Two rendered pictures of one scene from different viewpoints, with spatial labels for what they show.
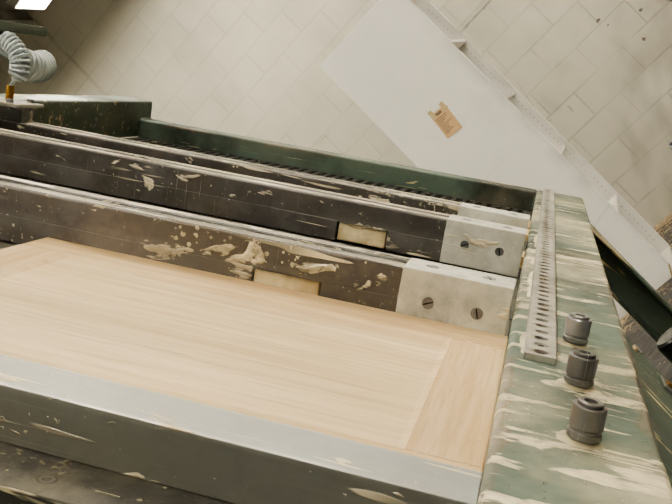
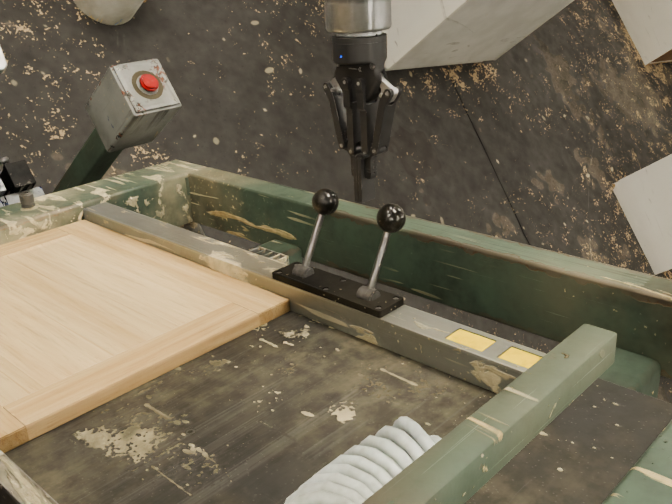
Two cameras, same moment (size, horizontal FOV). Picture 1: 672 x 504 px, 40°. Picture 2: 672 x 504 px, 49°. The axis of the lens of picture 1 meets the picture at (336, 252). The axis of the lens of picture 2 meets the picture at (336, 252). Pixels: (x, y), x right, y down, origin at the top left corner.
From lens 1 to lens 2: 1.73 m
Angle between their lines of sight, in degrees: 133
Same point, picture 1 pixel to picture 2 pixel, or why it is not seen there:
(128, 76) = not seen: outside the picture
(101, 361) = (133, 277)
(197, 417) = (149, 224)
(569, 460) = (53, 202)
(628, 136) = not seen: outside the picture
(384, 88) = not seen: outside the picture
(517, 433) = (48, 210)
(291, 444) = (131, 216)
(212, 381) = (94, 266)
